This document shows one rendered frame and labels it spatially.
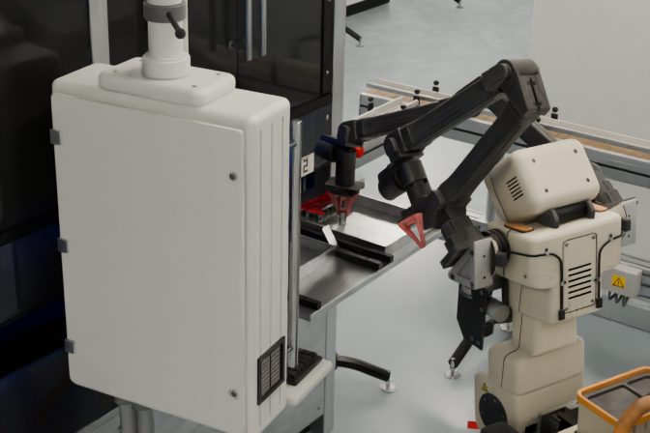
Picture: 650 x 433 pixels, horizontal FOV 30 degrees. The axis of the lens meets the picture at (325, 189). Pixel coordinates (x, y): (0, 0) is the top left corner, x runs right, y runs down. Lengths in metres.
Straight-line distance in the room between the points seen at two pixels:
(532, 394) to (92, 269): 1.06
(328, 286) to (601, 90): 1.87
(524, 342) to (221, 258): 0.78
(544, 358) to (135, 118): 1.11
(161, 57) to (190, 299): 0.51
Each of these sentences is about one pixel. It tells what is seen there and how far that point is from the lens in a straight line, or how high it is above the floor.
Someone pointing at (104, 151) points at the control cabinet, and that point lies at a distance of 2.57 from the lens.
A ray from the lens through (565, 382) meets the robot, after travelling 2.99.
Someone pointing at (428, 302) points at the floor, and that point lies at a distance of 5.01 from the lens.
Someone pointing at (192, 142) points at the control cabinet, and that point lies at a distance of 2.44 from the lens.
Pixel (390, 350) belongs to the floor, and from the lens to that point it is 4.65.
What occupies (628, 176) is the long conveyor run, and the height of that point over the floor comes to 0.87.
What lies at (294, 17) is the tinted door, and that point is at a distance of 3.39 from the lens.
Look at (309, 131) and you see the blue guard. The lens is 3.55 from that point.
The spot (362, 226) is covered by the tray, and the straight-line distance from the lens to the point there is 3.52.
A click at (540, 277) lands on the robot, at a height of 1.14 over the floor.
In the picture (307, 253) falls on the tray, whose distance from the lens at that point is 3.34.
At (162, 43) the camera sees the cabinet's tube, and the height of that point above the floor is 1.66.
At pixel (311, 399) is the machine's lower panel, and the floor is 0.18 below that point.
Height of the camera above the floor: 2.34
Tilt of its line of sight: 23 degrees down
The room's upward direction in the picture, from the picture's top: 1 degrees clockwise
